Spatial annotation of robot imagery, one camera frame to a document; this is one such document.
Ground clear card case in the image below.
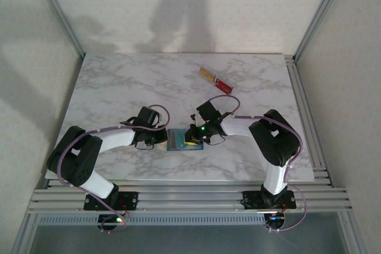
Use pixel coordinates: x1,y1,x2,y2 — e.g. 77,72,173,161
198,63,236,96

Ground gold credit card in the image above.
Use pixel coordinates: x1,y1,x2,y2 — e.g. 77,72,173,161
198,66,217,84

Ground aluminium frame rails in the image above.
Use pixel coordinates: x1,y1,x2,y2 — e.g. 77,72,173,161
28,178,354,215

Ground teal credit card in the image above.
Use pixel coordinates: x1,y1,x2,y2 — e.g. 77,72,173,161
175,131,191,149

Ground aluminium side rails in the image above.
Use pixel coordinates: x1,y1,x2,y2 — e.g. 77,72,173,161
284,54,333,188

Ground aluminium frame leg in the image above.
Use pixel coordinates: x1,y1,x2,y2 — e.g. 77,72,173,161
338,212,368,254
11,214,41,254

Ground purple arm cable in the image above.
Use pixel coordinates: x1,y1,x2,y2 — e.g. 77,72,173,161
58,104,170,233
207,95,308,233

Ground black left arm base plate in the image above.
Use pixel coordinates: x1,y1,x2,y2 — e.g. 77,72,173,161
83,190,139,211

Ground blue leather card holder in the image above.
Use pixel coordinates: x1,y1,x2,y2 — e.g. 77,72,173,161
165,128,205,152

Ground thin black left gripper cable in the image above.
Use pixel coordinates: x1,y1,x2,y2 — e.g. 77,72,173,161
135,140,156,151

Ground right controller board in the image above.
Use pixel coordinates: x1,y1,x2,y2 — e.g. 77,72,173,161
264,212,287,231

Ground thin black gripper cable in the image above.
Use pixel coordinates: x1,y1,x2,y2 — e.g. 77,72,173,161
205,133,229,146
135,140,156,151

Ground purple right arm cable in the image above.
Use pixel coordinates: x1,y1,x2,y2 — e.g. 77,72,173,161
207,95,308,233

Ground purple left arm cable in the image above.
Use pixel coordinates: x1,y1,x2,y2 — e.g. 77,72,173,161
58,104,170,233

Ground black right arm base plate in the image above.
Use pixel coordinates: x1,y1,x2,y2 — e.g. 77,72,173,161
243,190,296,211

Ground controller board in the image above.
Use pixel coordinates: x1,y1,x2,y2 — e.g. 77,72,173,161
264,212,287,231
98,214,126,231

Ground aluminium frame upright post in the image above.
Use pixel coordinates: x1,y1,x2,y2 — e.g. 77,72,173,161
293,0,358,63
28,0,87,59

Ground grey slotted cable duct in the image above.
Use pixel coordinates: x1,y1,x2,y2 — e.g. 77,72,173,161
37,214,267,226

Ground left controller board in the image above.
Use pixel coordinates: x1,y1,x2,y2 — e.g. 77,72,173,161
98,214,126,231

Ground thin black right gripper cable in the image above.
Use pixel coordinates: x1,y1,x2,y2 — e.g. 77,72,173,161
205,133,229,146

